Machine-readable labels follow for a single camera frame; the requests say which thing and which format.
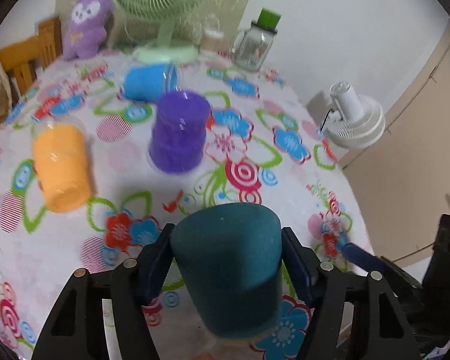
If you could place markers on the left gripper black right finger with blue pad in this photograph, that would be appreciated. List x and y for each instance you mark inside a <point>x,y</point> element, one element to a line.
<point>334,296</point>

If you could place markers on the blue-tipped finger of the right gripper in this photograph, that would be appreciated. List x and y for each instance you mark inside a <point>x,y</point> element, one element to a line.
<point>356,255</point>

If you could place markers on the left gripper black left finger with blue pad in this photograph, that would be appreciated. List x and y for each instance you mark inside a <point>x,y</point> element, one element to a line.
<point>92,306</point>

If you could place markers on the dark teal cup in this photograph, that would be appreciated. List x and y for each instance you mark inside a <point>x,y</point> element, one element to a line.
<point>230,258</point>

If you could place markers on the orange cup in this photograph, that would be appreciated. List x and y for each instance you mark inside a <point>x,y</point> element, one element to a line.
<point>61,163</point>

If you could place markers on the purple cup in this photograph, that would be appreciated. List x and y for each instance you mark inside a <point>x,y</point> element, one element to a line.
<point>179,131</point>

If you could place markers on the blue cup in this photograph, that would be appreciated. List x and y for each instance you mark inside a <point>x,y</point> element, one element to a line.
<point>149,83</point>

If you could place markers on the beige door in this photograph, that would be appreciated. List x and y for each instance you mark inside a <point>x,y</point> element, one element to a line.
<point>402,182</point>

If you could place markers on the white floor fan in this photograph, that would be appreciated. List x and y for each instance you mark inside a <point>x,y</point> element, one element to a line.
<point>355,121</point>

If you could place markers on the floral tablecloth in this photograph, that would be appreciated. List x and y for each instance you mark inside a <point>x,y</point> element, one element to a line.
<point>262,147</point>

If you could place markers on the glass mason jar mug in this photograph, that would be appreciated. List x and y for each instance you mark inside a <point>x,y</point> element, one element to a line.
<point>251,46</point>

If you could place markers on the cotton swab jar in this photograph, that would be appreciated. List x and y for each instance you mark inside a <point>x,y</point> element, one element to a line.
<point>211,35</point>

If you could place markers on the wooden chair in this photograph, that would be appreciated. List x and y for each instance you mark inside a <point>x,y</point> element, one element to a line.
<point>19,58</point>

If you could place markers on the purple plush bunny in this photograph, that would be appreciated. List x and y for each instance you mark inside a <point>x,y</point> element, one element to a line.
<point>86,30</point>

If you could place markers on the green desk fan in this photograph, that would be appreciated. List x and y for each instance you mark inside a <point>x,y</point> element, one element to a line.
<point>161,7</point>

